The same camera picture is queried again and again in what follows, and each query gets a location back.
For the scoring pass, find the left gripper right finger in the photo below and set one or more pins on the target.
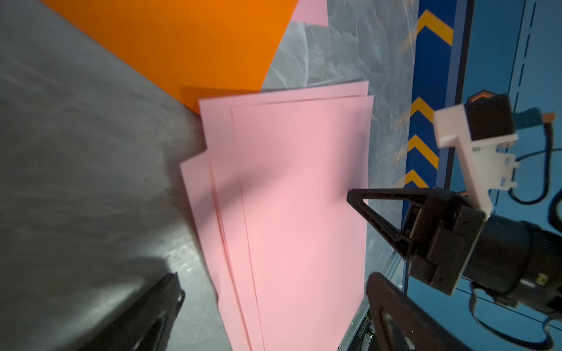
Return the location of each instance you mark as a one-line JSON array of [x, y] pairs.
[[400, 324]]

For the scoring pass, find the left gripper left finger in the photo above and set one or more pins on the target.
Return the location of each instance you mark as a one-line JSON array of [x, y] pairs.
[[146, 324]]

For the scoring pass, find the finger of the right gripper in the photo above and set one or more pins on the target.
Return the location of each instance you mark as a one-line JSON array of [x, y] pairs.
[[393, 213]]

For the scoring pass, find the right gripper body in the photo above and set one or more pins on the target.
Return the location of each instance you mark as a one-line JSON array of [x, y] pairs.
[[444, 232]]

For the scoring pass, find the pink paper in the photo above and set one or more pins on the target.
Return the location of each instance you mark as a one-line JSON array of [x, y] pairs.
[[218, 125], [196, 174], [307, 244], [313, 12]]

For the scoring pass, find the orange paper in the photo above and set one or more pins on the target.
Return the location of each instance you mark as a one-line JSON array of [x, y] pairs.
[[189, 49]]

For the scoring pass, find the pink paper top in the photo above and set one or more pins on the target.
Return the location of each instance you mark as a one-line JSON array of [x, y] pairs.
[[196, 174]]

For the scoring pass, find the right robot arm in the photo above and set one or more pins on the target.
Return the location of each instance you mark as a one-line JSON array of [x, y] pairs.
[[517, 263]]

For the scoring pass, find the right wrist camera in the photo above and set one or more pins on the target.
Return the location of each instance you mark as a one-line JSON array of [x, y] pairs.
[[477, 130]]

